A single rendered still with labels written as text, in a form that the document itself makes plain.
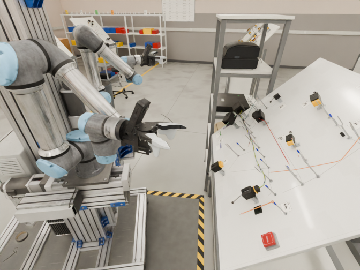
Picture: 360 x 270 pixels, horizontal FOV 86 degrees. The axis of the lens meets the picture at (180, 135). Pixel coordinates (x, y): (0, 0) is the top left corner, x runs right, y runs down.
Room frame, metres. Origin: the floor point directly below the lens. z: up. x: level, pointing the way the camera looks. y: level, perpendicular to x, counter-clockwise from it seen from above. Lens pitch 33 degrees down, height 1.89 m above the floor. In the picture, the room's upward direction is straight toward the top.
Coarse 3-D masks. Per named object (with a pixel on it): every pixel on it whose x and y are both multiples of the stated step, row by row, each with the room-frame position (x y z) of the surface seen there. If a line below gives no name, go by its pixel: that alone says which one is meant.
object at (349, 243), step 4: (352, 240) 0.48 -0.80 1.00; (356, 240) 0.47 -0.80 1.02; (348, 244) 0.47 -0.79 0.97; (352, 244) 0.46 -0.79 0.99; (356, 244) 0.46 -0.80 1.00; (352, 248) 0.45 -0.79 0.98; (356, 248) 0.44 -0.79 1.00; (352, 252) 0.44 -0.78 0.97; (356, 252) 0.43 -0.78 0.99; (356, 256) 0.42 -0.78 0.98; (356, 260) 0.41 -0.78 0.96
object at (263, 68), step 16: (224, 16) 1.60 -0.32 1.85; (240, 16) 1.59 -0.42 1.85; (256, 16) 1.58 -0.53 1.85; (272, 16) 1.57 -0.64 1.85; (288, 16) 1.55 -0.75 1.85; (224, 32) 1.61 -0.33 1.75; (288, 32) 1.56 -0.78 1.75; (272, 80) 1.56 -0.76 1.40; (208, 112) 2.18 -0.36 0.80; (224, 112) 1.66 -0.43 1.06; (208, 128) 2.03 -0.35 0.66; (208, 144) 1.69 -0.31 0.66; (208, 160) 1.61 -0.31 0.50; (208, 176) 1.61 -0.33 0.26
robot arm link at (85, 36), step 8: (80, 32) 1.27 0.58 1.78; (88, 32) 1.27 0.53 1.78; (80, 40) 1.26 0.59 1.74; (88, 40) 1.25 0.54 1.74; (96, 40) 1.27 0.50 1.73; (88, 48) 1.27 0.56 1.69; (96, 48) 1.26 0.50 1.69; (104, 48) 1.29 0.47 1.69; (104, 56) 1.29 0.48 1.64; (112, 56) 1.31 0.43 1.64; (112, 64) 1.32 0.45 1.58; (120, 64) 1.33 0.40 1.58; (128, 72) 1.36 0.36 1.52; (136, 72) 1.41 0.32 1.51; (136, 80) 1.37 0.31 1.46
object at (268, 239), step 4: (268, 232) 0.45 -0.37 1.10; (272, 232) 0.45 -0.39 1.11; (264, 236) 0.45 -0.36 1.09; (268, 236) 0.44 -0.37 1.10; (272, 236) 0.43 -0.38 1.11; (264, 240) 0.43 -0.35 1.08; (268, 240) 0.42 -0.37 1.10; (272, 240) 0.42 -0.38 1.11; (264, 244) 0.42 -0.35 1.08; (268, 244) 0.41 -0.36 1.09; (272, 244) 0.41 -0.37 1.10
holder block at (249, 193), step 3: (249, 186) 0.67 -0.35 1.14; (243, 189) 0.68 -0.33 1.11; (246, 189) 0.67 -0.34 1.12; (249, 189) 0.66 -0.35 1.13; (243, 192) 0.66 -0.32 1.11; (246, 192) 0.65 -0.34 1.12; (249, 192) 0.64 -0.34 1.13; (252, 192) 0.64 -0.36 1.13; (243, 195) 0.65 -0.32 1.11; (246, 195) 0.64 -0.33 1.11; (249, 195) 0.64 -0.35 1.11; (252, 195) 0.64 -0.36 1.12; (255, 195) 0.64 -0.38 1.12; (246, 198) 0.64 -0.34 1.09; (249, 198) 0.64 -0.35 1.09
